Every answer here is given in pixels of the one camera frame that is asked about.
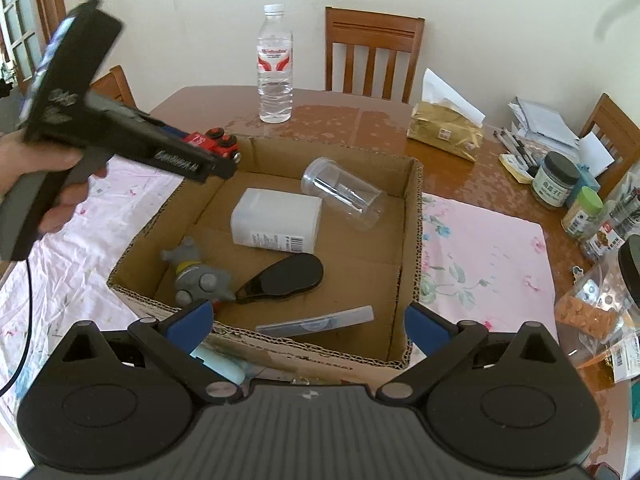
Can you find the stack of white papers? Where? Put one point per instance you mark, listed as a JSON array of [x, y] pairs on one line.
[[542, 122]]

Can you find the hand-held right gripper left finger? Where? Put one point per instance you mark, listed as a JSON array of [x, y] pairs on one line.
[[192, 327]]

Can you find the black glasses case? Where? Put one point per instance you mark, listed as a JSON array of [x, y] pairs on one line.
[[285, 275]]

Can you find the grey toy figure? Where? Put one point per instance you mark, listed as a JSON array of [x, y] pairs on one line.
[[197, 275]]

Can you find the yellow sticky notes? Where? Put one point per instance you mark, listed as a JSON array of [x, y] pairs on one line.
[[515, 167]]

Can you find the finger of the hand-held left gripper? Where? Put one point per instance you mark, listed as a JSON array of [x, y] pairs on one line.
[[170, 132], [220, 170]]

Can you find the dark lid glass jar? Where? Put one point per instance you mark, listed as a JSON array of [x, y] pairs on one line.
[[556, 182]]

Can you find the wooden chair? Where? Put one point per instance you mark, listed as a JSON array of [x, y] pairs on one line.
[[612, 125], [117, 87], [372, 52]]

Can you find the pen holder with pens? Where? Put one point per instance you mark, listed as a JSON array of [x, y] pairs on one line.
[[625, 205]]

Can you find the red toy train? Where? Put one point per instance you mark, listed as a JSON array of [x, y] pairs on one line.
[[217, 142]]

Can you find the pink floral tablecloth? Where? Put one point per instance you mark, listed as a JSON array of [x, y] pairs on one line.
[[480, 255]]

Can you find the large clear black lid jar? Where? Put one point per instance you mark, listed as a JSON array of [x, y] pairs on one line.
[[600, 300]]

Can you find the bundle of black pens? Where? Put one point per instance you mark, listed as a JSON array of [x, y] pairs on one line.
[[517, 150]]

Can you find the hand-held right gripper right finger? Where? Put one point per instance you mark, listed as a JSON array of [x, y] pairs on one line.
[[422, 329]]

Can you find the gold tissue pack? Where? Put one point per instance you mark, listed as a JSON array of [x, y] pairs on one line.
[[442, 130]]

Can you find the clear plastic case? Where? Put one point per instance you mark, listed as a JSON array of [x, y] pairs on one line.
[[320, 321]]

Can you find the small green lid bottle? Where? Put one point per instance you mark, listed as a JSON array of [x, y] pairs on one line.
[[582, 212]]

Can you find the clear plastic cup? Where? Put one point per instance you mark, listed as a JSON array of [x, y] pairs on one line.
[[345, 192]]

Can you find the clear water bottle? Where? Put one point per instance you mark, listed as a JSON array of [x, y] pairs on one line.
[[274, 70]]

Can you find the cardboard box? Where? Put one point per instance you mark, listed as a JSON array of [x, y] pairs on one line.
[[360, 270]]

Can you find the white plastic box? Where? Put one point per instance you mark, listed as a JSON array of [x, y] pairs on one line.
[[277, 220]]

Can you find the small red label jar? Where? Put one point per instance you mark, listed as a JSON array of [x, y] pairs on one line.
[[605, 240]]

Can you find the light blue egg-shaped case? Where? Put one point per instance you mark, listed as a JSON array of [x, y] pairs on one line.
[[225, 362]]

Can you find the person's left hand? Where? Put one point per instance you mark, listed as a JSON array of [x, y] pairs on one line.
[[35, 157]]

